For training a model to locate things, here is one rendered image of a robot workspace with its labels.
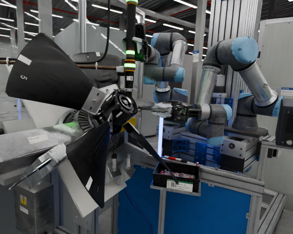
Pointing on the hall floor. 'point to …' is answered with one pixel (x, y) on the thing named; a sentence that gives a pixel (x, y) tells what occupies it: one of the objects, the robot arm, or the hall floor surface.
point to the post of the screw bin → (162, 211)
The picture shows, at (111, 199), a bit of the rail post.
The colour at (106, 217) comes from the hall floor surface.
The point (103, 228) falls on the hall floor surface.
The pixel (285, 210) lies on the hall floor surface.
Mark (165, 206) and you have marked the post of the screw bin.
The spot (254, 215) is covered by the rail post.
